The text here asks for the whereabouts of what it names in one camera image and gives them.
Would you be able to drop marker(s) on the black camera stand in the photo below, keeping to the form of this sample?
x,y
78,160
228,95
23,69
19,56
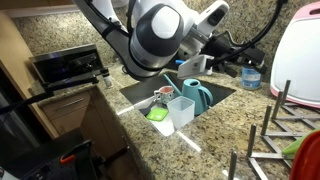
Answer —
x,y
66,83

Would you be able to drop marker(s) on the small spice bottle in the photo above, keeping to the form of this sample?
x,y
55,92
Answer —
x,y
107,81

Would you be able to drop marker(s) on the soap bottle with blue label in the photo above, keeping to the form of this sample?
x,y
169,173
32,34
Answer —
x,y
250,78

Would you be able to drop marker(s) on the white cutting board pink rim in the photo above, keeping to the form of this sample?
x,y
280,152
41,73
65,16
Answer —
x,y
296,56

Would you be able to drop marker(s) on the floral mug pink inside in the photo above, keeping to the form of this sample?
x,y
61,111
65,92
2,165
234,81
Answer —
x,y
163,95

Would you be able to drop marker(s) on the stainless steel sink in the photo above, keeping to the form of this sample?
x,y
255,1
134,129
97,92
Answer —
x,y
136,90

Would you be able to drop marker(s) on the steel dish rack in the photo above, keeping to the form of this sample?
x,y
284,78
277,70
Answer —
x,y
266,116

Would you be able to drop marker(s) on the black toaster oven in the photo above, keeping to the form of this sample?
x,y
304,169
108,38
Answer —
x,y
66,66

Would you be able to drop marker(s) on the translucent white plastic container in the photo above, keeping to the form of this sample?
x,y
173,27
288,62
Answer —
x,y
180,111

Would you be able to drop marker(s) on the green plastic plate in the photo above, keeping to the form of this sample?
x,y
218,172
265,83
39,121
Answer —
x,y
298,145

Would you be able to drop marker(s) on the teal watering can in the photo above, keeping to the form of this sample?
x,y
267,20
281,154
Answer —
x,y
196,95

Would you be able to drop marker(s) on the red plastic lid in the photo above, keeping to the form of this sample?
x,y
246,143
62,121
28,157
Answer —
x,y
308,160

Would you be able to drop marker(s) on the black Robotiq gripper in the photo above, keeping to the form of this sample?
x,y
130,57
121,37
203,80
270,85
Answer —
x,y
220,46

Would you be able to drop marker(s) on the dark steel appliance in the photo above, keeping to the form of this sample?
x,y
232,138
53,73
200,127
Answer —
x,y
16,133

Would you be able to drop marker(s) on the green square lid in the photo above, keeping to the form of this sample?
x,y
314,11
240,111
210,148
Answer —
x,y
156,114

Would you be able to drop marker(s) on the black equipment case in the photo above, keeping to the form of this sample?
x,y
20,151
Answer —
x,y
43,160

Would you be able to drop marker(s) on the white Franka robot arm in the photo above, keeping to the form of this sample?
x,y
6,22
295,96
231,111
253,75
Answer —
x,y
153,36

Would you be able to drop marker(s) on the wooden base cabinet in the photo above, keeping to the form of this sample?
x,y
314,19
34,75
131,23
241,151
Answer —
x,y
70,113

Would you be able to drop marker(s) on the wooden wall cabinet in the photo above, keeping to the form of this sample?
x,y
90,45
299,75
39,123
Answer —
x,y
33,5

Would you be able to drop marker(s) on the blue cloth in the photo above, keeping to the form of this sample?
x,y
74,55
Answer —
x,y
179,62

